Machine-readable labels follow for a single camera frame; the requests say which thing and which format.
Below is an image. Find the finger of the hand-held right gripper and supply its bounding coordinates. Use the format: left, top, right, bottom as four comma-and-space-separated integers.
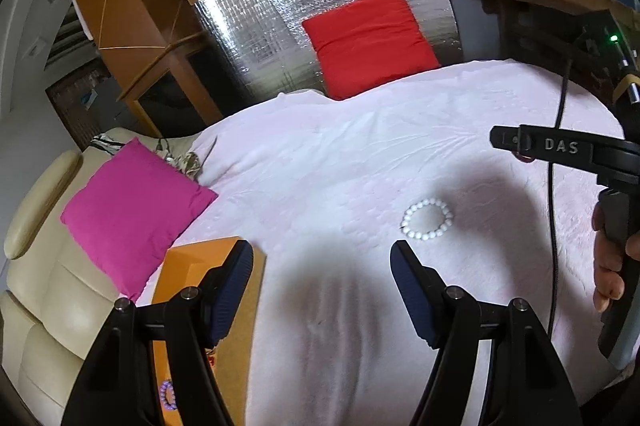
490, 124, 596, 163

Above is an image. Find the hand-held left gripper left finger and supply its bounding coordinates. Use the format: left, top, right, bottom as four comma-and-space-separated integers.
60, 240, 255, 426

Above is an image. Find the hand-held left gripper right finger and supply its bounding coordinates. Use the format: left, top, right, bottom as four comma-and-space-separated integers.
390, 240, 583, 426

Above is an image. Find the orange box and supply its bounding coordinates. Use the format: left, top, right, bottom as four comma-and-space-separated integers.
150, 236, 268, 426

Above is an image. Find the white bead bracelet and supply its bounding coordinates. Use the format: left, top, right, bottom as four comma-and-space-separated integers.
401, 199, 455, 241

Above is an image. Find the purple bead bracelet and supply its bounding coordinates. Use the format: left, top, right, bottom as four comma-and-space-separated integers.
159, 380, 178, 411

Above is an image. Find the person's right hand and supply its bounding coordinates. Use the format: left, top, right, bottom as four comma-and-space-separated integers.
591, 202, 628, 315

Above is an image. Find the magenta cushion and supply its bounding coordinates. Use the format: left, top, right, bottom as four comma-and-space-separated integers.
60, 138, 219, 301

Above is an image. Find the floral patterned cloth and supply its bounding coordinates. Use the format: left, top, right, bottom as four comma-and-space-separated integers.
90, 133, 218, 181

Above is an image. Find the pale pink fleece blanket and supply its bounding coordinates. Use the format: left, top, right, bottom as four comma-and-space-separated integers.
135, 58, 631, 426

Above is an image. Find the beige leather sofa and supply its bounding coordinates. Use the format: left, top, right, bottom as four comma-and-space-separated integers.
0, 128, 201, 426

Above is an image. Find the red cushion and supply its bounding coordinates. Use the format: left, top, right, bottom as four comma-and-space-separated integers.
301, 0, 442, 101

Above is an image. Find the silver foil insulation sheet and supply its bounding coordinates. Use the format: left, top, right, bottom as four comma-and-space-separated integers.
194, 0, 461, 99

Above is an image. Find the black cable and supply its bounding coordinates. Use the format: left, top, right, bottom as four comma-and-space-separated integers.
546, 58, 573, 339

